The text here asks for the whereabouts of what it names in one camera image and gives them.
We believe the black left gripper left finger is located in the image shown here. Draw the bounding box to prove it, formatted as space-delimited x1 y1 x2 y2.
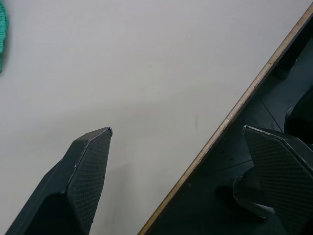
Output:
4 127 113 235

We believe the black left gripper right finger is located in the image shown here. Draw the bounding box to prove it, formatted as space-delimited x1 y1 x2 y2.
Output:
243 125 313 235

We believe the green knit garment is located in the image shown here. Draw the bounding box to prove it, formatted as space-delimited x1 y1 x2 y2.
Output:
0 0 11 73

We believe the black table leg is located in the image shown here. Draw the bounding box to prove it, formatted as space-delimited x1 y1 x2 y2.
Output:
276 37 311 79

